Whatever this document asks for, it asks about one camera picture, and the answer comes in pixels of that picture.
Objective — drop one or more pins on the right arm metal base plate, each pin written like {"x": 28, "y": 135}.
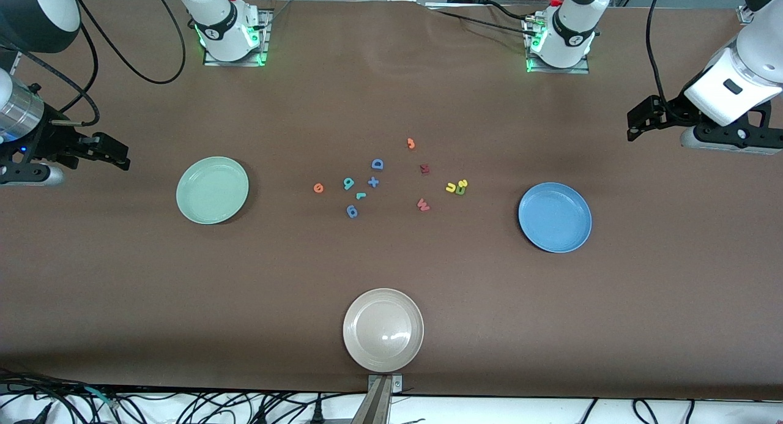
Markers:
{"x": 265, "y": 38}

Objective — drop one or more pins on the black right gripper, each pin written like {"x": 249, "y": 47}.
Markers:
{"x": 50, "y": 139}

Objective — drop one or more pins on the teal foam number nine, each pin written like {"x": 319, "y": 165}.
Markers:
{"x": 348, "y": 183}

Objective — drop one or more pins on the aluminium frame profile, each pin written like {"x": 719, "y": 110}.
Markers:
{"x": 745, "y": 15}

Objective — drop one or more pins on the pink foam letter W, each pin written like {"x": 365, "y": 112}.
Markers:
{"x": 423, "y": 205}

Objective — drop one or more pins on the blue foam number six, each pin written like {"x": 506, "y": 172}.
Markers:
{"x": 352, "y": 212}

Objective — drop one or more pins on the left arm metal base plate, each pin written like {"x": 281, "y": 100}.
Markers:
{"x": 582, "y": 69}

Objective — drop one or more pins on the pale green plate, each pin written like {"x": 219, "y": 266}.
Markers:
{"x": 212, "y": 190}

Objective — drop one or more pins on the metal camera post bracket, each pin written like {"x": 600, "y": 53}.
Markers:
{"x": 379, "y": 405}

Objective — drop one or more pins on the beige plate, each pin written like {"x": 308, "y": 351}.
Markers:
{"x": 383, "y": 330}

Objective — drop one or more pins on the brown table cover sheet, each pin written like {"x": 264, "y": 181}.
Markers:
{"x": 122, "y": 277}

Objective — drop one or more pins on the blue foam letter D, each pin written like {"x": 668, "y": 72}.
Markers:
{"x": 377, "y": 164}

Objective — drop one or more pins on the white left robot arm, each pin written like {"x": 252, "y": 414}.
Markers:
{"x": 572, "y": 26}

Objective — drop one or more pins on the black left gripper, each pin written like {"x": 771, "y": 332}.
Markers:
{"x": 667, "y": 114}

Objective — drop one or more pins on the blue plate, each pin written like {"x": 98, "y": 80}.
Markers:
{"x": 555, "y": 217}

